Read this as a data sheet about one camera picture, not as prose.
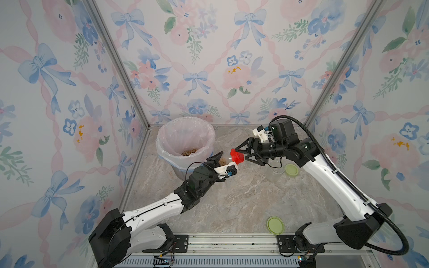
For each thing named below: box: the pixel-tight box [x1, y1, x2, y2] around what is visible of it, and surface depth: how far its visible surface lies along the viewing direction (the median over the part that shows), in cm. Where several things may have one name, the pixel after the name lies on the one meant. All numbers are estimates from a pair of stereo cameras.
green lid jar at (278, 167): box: [271, 161, 286, 175], surface depth 60 cm
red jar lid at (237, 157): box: [230, 148, 245, 165], surface depth 68 cm
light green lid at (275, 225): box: [267, 216, 286, 236], surface depth 80 cm
